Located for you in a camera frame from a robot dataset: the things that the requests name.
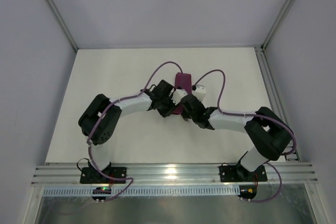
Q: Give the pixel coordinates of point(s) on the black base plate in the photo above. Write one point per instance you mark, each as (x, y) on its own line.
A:
(90, 175)
(231, 172)

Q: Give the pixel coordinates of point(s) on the left controller board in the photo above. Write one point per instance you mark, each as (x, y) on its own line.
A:
(101, 193)

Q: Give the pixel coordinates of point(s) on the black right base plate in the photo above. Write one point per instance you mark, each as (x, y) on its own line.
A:
(231, 172)

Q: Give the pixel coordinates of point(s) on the aluminium front rail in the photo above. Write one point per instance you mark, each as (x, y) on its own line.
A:
(173, 174)

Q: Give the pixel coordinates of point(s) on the left corner frame post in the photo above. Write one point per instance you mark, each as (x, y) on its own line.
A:
(60, 21)

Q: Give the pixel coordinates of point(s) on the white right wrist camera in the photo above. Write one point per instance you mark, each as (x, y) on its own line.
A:
(199, 92)

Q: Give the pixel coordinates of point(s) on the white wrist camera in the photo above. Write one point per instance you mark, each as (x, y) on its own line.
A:
(178, 95)
(199, 92)

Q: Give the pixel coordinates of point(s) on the right controller board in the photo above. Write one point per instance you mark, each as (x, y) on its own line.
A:
(247, 192)

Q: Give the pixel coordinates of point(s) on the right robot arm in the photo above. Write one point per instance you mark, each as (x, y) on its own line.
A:
(268, 133)

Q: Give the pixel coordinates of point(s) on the slotted grey cable duct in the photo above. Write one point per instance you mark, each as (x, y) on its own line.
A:
(143, 191)

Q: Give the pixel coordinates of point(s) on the corner frame post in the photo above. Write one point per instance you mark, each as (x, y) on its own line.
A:
(282, 14)
(60, 21)

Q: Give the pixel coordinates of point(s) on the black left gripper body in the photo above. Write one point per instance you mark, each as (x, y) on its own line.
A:
(168, 100)

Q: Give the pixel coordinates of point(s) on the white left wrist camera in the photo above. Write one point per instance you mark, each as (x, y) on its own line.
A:
(178, 95)

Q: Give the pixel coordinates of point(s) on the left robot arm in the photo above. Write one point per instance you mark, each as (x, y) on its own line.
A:
(99, 120)

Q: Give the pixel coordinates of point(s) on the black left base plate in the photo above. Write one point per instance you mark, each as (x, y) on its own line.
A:
(90, 175)

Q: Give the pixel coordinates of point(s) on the right corner frame post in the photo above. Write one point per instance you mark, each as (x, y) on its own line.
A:
(282, 14)

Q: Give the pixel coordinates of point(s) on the aluminium right side rail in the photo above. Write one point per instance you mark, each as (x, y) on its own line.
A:
(270, 85)

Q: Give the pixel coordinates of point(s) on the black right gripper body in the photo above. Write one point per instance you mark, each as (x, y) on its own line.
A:
(187, 103)

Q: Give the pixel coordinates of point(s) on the purple cloth napkin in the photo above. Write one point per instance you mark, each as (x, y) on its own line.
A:
(182, 81)

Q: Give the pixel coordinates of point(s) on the aluminium rail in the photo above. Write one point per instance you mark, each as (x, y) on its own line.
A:
(270, 85)
(173, 174)

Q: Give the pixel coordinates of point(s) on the controller board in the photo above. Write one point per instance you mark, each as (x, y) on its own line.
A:
(101, 193)
(247, 192)

